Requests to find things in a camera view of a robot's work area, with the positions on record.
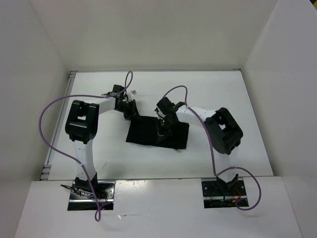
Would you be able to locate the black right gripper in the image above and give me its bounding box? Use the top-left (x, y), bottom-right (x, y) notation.
top-left (154, 116), bottom-right (176, 143)

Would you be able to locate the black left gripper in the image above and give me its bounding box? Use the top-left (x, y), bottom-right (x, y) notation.
top-left (116, 99), bottom-right (142, 122)

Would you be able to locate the black skirt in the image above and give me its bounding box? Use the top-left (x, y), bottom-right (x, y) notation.
top-left (126, 116), bottom-right (189, 150)

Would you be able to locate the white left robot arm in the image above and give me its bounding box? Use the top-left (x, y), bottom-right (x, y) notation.
top-left (65, 93), bottom-right (140, 198)

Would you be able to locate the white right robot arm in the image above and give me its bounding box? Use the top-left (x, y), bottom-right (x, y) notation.
top-left (156, 97), bottom-right (243, 177)

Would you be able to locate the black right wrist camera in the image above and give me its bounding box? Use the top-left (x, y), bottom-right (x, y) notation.
top-left (157, 97), bottom-right (175, 115)

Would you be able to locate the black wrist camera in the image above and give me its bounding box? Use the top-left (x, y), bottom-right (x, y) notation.
top-left (157, 97), bottom-right (175, 115)
top-left (112, 84), bottom-right (125, 95)

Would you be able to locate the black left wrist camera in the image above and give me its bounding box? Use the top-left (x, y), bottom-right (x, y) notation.
top-left (112, 84), bottom-right (125, 95)

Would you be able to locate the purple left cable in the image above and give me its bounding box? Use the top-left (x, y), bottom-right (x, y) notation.
top-left (38, 71), bottom-right (134, 222)

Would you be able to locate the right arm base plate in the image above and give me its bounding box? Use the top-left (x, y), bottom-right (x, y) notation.
top-left (201, 176), bottom-right (249, 209)

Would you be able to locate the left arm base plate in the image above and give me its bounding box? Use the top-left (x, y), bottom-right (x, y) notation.
top-left (67, 181), bottom-right (115, 211)

